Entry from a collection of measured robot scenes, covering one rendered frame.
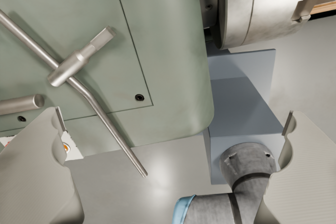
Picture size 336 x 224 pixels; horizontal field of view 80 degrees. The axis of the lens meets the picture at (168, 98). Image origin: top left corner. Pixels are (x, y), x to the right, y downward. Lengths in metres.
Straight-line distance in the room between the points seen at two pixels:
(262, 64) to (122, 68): 0.68
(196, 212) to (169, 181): 2.05
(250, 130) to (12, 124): 0.53
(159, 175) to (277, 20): 2.24
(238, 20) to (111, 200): 2.82
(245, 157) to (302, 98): 1.53
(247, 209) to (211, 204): 0.07
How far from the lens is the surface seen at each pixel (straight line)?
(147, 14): 0.27
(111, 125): 0.34
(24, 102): 0.36
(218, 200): 0.51
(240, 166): 0.57
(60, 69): 0.30
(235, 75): 0.87
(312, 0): 0.36
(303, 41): 1.82
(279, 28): 0.37
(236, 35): 0.35
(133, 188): 2.69
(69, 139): 0.40
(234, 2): 0.30
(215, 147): 0.59
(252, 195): 0.52
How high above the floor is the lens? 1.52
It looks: 59 degrees down
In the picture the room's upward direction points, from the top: 175 degrees counter-clockwise
